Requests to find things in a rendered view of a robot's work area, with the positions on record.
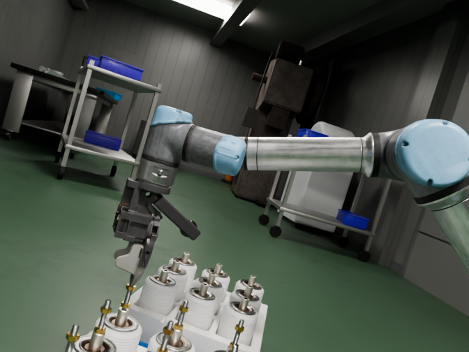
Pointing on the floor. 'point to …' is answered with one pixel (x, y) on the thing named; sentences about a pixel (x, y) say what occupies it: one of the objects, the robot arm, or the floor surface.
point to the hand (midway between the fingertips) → (136, 279)
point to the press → (281, 110)
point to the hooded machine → (318, 189)
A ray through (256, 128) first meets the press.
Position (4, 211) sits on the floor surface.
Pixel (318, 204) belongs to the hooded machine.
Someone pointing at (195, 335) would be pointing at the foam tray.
